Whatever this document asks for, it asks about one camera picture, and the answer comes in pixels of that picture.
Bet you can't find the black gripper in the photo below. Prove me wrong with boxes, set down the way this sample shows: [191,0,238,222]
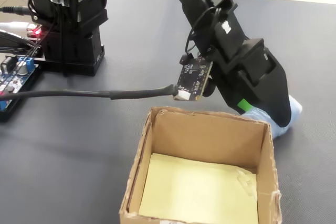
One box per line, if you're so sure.
[202,18,292,129]

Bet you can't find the light blue yarn-wrapped block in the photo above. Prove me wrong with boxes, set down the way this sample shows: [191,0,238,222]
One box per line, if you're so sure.
[240,94,303,140]

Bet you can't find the open cardboard box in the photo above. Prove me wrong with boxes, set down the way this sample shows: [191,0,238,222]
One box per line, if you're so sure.
[118,105,284,224]

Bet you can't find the yellow paper sheet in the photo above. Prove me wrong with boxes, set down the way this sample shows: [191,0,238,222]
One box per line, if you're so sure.
[138,152,259,224]

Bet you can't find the dark grey table mat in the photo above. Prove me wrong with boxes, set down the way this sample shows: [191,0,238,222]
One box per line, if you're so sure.
[0,0,336,224]

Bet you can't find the blue electronics board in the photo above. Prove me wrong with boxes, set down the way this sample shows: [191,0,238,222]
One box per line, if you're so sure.
[0,59,45,124]

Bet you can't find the small red-lit board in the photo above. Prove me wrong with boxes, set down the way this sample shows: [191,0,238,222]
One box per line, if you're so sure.
[26,24,43,38]

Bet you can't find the black power plug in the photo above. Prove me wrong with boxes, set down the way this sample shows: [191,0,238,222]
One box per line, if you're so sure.
[0,5,30,16]

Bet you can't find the black camera circuit board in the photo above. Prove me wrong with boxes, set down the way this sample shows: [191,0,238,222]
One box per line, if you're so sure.
[173,56,214,102]

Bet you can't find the thick black camera cable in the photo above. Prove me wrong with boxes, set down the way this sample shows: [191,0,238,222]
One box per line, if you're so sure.
[0,84,176,102]

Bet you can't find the thin black wire bundle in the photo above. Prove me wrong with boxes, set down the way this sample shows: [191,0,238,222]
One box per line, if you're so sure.
[27,0,68,78]

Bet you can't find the black curved cable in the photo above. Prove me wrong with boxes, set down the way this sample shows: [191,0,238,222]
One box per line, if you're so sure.
[0,30,40,53]

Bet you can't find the white cable connector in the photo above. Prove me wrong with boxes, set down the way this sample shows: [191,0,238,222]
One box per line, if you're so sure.
[0,21,30,36]

